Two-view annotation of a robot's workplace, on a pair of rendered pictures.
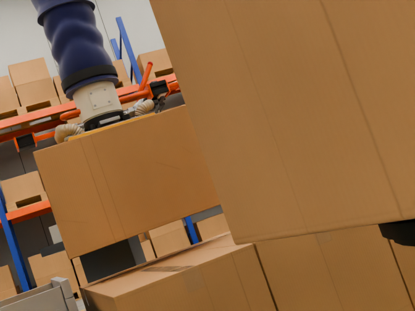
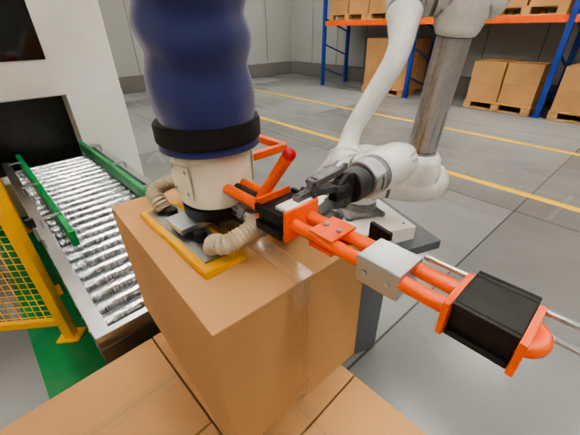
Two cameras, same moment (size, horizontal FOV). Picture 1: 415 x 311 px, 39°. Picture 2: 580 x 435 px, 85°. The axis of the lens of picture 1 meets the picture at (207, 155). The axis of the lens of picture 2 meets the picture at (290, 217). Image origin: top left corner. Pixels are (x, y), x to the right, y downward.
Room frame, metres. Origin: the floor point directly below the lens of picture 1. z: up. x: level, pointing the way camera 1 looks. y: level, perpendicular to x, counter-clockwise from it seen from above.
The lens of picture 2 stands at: (2.15, -0.37, 1.50)
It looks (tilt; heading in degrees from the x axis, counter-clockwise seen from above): 31 degrees down; 66
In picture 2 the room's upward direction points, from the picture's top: 1 degrees counter-clockwise
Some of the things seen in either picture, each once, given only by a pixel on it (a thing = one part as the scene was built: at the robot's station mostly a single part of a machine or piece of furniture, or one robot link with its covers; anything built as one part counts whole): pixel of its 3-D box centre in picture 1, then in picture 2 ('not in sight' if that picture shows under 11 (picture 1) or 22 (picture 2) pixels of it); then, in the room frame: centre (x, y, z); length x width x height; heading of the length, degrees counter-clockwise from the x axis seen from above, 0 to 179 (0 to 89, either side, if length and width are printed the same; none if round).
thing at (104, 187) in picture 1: (126, 184); (233, 280); (2.28, 0.34, 0.87); 0.60 x 0.40 x 0.40; 106
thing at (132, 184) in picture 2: not in sight; (118, 168); (1.90, 2.20, 0.60); 1.60 x 0.11 x 0.09; 110
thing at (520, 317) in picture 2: not in sight; (488, 319); (2.46, -0.23, 1.20); 0.08 x 0.07 x 0.05; 109
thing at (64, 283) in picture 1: (60, 286); (189, 291); (2.16, 0.68, 0.58); 0.70 x 0.03 x 0.06; 20
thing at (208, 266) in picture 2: (110, 126); (186, 228); (2.18, 0.31, 1.09); 0.34 x 0.10 x 0.05; 109
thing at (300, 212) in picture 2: (157, 90); (286, 212); (2.35, 0.11, 1.20); 0.10 x 0.08 x 0.06; 19
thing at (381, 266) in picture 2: not in sight; (387, 267); (2.42, -0.10, 1.19); 0.07 x 0.07 x 0.04; 19
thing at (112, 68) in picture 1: (89, 80); (209, 126); (2.28, 0.35, 1.31); 0.23 x 0.23 x 0.04
